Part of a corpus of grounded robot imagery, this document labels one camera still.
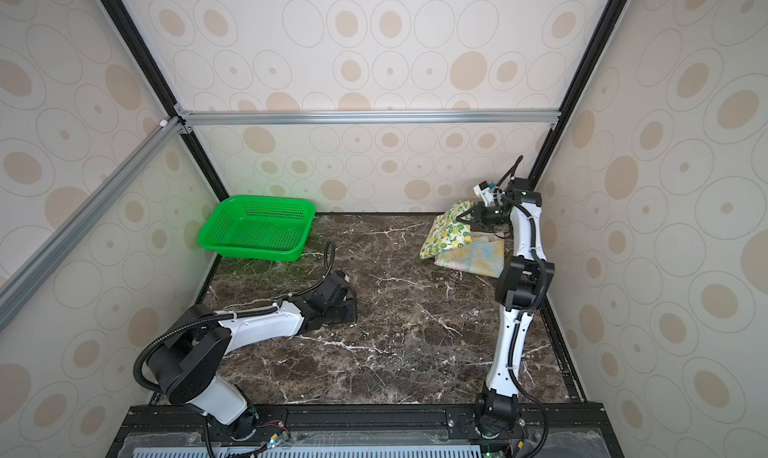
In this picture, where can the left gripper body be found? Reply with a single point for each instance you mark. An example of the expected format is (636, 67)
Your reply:
(345, 312)

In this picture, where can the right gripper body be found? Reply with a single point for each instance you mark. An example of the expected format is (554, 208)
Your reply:
(486, 214)

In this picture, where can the pastel floral skirt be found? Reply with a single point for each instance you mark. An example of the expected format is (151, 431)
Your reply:
(484, 256)

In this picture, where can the lemon print skirt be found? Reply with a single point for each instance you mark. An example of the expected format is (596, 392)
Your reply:
(447, 233)

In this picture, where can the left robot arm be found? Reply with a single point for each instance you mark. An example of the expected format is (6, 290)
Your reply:
(183, 363)

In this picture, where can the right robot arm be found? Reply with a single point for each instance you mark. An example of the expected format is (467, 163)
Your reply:
(520, 291)

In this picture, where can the green plastic basket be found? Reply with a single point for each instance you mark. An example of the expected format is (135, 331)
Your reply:
(260, 228)

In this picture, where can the horizontal aluminium back rail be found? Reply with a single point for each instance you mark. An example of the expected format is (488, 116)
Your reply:
(379, 117)

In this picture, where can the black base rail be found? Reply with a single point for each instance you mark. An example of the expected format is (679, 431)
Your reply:
(557, 430)

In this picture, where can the black right corner post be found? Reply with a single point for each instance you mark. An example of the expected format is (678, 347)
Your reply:
(598, 43)

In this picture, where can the black corner post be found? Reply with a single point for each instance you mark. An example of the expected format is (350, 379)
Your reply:
(136, 45)
(598, 43)

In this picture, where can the diagonal aluminium left rail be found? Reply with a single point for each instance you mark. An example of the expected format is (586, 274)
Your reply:
(23, 285)

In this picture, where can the black left corner post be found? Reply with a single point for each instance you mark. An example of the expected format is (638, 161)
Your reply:
(136, 45)

